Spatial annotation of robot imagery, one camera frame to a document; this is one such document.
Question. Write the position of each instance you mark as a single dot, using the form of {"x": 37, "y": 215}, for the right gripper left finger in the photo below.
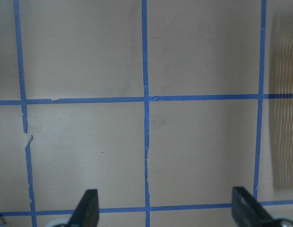
{"x": 86, "y": 213}

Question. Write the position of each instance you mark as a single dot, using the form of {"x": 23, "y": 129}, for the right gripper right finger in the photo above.
{"x": 248, "y": 212}

